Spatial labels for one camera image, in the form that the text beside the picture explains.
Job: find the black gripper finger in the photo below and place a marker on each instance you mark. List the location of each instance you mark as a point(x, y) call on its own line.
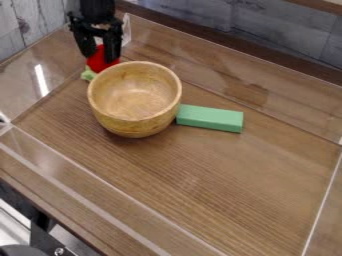
point(112, 48)
point(85, 43)

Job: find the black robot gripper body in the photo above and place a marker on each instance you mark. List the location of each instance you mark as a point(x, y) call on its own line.
point(92, 18)

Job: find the red toy fruit green stem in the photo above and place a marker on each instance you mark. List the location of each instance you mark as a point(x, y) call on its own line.
point(96, 64)

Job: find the light wooden bowl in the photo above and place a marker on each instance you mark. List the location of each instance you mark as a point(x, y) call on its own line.
point(134, 98)

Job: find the green rectangular block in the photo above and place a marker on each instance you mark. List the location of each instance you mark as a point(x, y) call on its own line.
point(209, 118)

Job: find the clear acrylic tray wall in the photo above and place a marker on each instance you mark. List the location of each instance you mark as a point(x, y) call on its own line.
point(191, 192)

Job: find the black metal table frame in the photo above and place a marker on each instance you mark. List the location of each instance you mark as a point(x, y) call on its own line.
point(48, 236)

